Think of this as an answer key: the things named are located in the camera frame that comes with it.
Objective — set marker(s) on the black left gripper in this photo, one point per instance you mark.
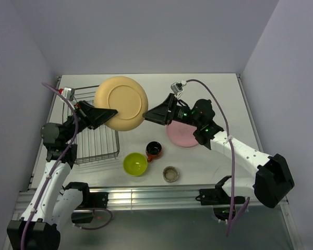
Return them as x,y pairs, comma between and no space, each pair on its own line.
93,117

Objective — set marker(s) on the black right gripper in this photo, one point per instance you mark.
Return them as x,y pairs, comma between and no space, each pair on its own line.
159,114

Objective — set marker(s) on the yellow plastic plate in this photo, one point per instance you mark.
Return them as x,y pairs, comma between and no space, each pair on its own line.
127,97

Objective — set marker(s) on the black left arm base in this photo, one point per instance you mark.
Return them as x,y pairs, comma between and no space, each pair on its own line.
99,200

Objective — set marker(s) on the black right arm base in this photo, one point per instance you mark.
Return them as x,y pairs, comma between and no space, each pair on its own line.
213,197

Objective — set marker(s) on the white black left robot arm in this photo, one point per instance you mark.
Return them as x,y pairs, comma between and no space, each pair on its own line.
53,204

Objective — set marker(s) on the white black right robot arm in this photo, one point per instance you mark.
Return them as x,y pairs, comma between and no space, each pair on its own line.
270,179

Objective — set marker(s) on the small speckled beige dish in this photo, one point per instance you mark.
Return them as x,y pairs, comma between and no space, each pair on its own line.
170,174

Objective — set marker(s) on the pink plastic plate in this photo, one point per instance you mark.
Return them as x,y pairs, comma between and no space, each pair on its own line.
181,134

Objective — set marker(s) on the orange mug dark inside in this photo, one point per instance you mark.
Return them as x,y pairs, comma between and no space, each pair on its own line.
153,151

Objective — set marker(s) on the lime green bowl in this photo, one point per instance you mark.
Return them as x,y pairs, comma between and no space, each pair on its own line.
135,164

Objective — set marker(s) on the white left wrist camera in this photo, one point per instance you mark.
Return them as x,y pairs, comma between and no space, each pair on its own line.
68,93

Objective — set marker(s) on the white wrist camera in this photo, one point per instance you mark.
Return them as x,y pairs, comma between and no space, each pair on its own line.
178,88
68,93

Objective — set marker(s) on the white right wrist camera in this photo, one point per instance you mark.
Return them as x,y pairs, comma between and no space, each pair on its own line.
178,88

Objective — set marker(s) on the black wire dish rack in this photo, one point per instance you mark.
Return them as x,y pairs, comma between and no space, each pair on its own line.
93,145

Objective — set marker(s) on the aluminium mounting rail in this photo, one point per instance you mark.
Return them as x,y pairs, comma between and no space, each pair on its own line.
152,197

